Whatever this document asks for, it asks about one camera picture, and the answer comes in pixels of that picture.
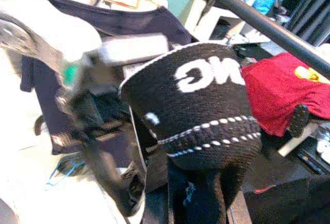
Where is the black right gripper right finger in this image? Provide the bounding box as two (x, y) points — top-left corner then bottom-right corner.
(228, 190), (252, 224)

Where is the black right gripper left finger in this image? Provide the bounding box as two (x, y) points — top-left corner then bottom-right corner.
(144, 167), (170, 224)

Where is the black t-shirt white print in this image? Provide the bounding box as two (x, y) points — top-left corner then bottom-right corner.
(118, 41), (262, 224)

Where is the navy t-shirt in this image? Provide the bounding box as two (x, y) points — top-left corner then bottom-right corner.
(20, 0), (193, 155)

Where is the white device with buttons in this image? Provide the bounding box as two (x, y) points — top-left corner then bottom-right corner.
(316, 131), (330, 158)

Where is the red cloth yellow print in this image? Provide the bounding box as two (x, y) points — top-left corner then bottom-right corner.
(241, 51), (330, 137)

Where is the white shelf unit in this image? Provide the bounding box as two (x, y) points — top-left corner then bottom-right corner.
(184, 0), (271, 44)

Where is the black metal clothes rack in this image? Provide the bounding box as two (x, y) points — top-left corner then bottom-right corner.
(181, 0), (330, 72)

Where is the bright blue bag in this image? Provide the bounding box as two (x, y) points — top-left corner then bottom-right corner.
(254, 0), (281, 13)

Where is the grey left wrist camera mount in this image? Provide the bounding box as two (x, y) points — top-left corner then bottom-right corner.
(99, 35), (171, 65)

